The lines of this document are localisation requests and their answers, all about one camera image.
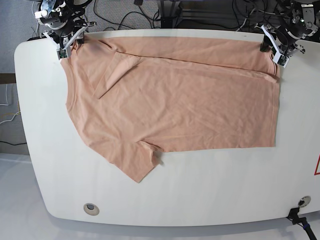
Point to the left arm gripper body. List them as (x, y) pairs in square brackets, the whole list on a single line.
[(284, 38)]

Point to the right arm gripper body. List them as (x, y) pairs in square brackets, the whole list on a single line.
[(63, 34)]

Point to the peach pink T-shirt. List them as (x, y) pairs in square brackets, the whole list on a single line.
[(130, 97)]

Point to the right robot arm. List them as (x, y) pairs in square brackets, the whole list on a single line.
[(45, 11)]

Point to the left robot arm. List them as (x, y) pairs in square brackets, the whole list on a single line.
[(297, 20)]

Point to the red triangle sticker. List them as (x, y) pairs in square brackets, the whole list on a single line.
[(317, 169)]

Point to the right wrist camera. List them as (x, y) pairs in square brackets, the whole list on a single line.
[(63, 53)]

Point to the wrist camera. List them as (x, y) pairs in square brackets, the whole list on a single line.
[(63, 53), (280, 59)]

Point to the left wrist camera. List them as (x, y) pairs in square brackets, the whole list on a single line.
[(280, 59)]

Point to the black metal frame post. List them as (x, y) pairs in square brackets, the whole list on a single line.
[(170, 12)]

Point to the right table cable grommet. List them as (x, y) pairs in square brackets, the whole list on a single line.
[(304, 201)]

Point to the table cable grommet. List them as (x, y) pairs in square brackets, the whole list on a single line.
[(304, 201), (91, 209)]

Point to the left table cable grommet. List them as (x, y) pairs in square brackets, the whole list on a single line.
[(91, 209)]

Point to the black clamp with cable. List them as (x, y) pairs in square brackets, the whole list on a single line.
[(295, 219)]

